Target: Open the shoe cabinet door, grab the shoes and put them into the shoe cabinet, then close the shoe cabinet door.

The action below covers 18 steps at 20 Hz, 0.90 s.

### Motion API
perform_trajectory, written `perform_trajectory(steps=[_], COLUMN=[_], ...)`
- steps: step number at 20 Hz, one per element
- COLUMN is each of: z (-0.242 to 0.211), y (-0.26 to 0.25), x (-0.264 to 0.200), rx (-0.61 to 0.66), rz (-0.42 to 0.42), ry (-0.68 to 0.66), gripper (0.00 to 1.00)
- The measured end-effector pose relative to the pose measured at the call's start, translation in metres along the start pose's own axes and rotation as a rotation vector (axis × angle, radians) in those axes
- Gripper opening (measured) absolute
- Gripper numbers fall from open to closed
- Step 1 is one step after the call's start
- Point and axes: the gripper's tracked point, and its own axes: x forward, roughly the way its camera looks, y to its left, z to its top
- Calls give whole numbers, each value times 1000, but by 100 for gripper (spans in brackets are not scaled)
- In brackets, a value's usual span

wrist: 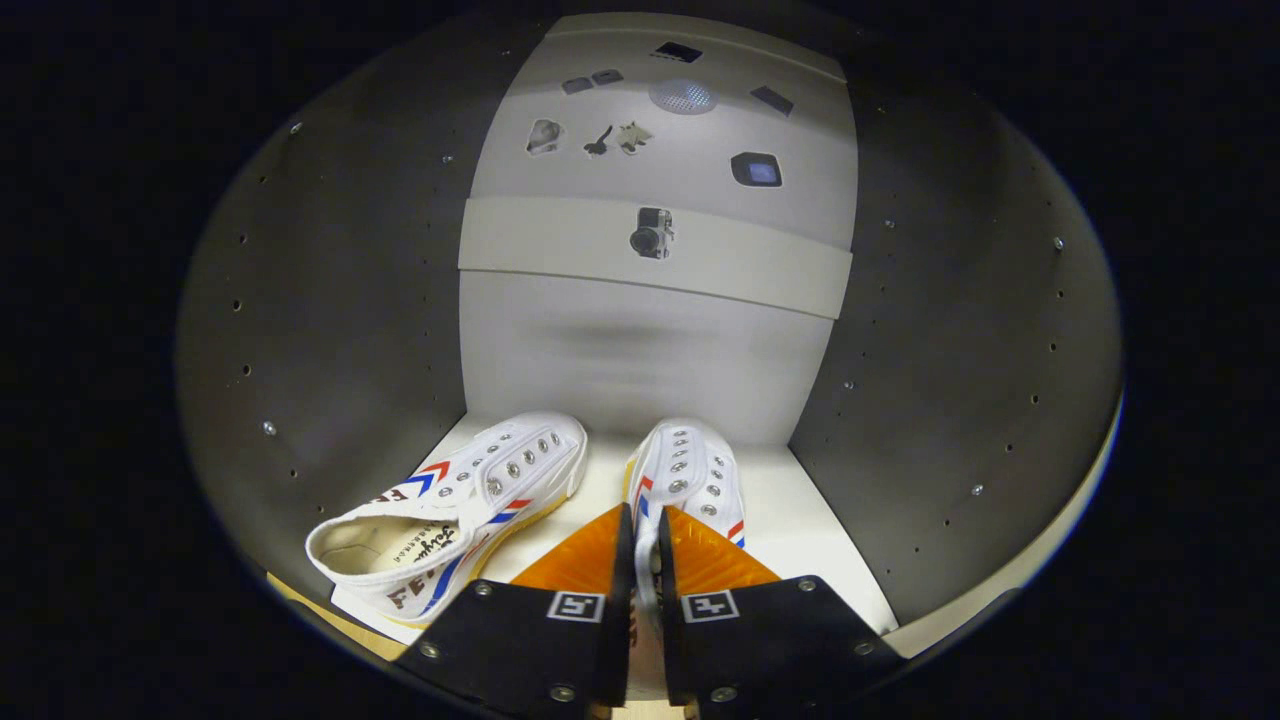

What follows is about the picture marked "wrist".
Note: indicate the white cabinet shelf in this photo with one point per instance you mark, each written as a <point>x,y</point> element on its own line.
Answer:
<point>800,520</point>

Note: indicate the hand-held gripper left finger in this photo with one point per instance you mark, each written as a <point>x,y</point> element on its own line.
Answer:
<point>520,640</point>

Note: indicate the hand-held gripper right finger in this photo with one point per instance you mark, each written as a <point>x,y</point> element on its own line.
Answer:
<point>770,640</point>

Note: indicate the white canvas shoe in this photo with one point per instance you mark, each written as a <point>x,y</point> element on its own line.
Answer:
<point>500,480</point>
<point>690,470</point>

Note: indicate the dark grey shoe cabinet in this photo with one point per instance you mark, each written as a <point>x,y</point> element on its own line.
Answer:
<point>340,330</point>

